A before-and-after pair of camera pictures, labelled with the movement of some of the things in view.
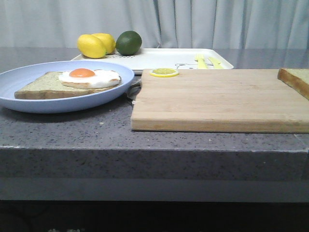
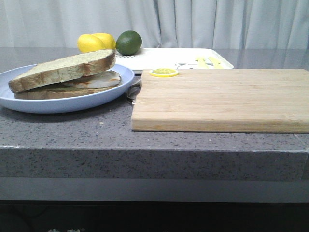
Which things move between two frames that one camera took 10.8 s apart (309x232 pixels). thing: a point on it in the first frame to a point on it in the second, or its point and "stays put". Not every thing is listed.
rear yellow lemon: (108, 42) stays put
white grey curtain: (160, 24) stays put
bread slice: (298, 79) to (59, 70)
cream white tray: (159, 59) stays put
